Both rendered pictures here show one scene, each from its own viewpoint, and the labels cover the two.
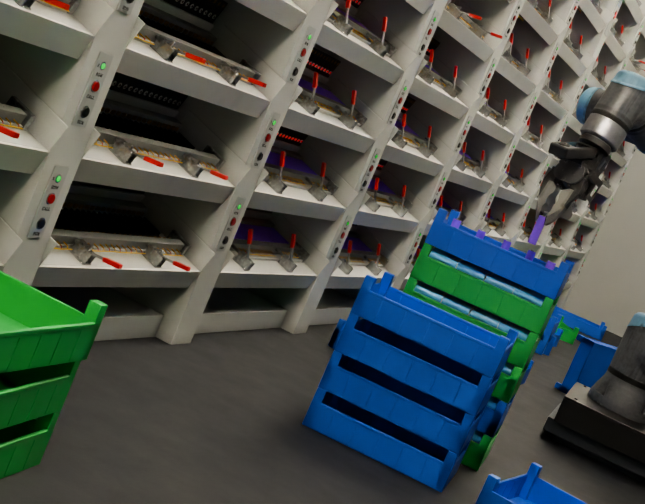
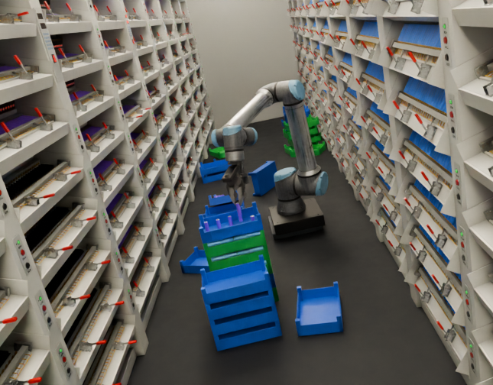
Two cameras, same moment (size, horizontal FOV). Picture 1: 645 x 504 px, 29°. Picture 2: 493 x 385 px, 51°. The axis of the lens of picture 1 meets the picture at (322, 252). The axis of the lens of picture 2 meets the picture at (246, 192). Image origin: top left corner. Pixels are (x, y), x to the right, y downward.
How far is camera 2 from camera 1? 0.87 m
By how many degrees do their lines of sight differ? 18
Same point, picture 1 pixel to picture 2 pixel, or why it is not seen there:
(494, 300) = (242, 244)
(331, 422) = (227, 343)
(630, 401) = (294, 207)
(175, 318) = (138, 345)
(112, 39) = (55, 338)
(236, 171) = (118, 283)
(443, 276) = (218, 250)
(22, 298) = not seen: outside the picture
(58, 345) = not seen: outside the picture
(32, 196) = not seen: outside the picture
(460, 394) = (264, 302)
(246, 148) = (115, 272)
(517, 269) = (242, 228)
